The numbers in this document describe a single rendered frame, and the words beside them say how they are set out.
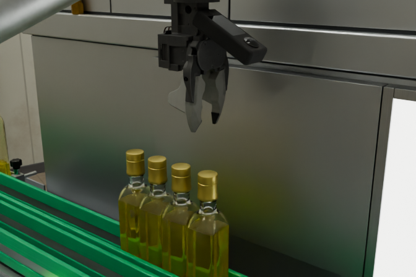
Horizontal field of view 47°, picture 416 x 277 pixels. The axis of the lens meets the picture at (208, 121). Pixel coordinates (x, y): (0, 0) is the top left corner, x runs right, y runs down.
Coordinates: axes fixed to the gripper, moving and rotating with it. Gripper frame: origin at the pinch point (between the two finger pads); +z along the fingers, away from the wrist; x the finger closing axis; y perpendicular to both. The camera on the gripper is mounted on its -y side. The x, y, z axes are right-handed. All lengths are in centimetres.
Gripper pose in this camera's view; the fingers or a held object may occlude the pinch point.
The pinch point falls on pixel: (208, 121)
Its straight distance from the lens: 77.8
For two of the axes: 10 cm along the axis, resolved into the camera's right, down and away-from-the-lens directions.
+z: 0.0, 9.6, 2.9
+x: -5.9, 2.3, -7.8
